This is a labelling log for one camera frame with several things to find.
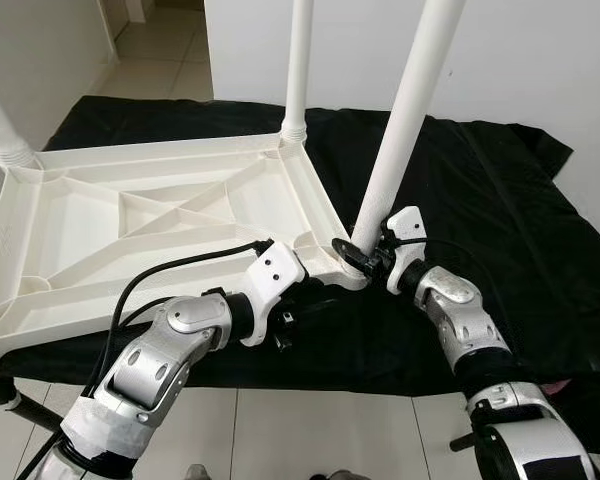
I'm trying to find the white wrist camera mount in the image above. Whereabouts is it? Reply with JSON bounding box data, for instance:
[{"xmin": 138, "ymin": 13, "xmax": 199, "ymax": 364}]
[
  {"xmin": 385, "ymin": 205, "xmax": 427, "ymax": 293},
  {"xmin": 242, "ymin": 240, "xmax": 306, "ymax": 348}
]

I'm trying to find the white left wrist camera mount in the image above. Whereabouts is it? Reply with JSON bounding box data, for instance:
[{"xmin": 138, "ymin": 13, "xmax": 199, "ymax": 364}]
[{"xmin": 242, "ymin": 240, "xmax": 306, "ymax": 348}]

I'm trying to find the black cloth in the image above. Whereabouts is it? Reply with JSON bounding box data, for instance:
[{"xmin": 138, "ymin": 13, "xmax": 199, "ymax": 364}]
[{"xmin": 0, "ymin": 95, "xmax": 600, "ymax": 456}]

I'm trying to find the white plastic table top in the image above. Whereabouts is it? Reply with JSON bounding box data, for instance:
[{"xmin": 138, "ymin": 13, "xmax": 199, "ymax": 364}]
[{"xmin": 0, "ymin": 135, "xmax": 376, "ymax": 371}]

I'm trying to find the white plastic table leg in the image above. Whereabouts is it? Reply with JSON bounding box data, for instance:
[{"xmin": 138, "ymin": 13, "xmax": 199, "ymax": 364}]
[
  {"xmin": 283, "ymin": 0, "xmax": 314, "ymax": 146},
  {"xmin": 0, "ymin": 80, "xmax": 37, "ymax": 167},
  {"xmin": 350, "ymin": 0, "xmax": 468, "ymax": 256}
]

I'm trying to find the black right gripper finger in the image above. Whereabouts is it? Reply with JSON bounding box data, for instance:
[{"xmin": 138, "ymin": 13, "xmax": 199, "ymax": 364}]
[{"xmin": 331, "ymin": 237, "xmax": 371, "ymax": 276}]

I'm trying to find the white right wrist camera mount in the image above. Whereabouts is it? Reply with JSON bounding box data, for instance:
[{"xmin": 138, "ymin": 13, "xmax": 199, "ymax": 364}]
[{"xmin": 385, "ymin": 205, "xmax": 427, "ymax": 293}]

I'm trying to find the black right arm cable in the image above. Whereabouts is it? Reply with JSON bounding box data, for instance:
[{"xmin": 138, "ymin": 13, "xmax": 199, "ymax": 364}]
[{"xmin": 390, "ymin": 236, "xmax": 427, "ymax": 253}]

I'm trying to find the black metal table leg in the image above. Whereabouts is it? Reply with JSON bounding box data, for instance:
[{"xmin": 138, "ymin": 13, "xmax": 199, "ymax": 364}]
[
  {"xmin": 450, "ymin": 430, "xmax": 483, "ymax": 452},
  {"xmin": 0, "ymin": 375, "xmax": 61, "ymax": 437}
]

